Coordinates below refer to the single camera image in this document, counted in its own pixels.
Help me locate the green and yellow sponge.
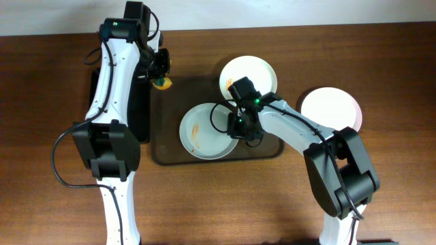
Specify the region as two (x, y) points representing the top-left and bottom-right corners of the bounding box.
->
(153, 77), (172, 91)

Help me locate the light blue plate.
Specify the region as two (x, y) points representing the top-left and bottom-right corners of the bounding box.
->
(179, 103), (238, 160)

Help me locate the pink plate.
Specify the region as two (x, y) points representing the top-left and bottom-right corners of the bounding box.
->
(300, 87), (363, 131)

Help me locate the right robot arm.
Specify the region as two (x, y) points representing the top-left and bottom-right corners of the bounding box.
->
(225, 77), (380, 244)

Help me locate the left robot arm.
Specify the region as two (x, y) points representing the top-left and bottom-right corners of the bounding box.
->
(72, 1), (170, 244)

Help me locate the black rectangular tray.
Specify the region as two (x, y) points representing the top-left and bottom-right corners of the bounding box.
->
(89, 66), (151, 144)

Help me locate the brown plastic serving tray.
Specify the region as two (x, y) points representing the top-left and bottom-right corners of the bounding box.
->
(150, 76), (284, 166)

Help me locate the cream white plate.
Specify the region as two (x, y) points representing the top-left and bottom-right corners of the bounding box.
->
(219, 56), (278, 99)

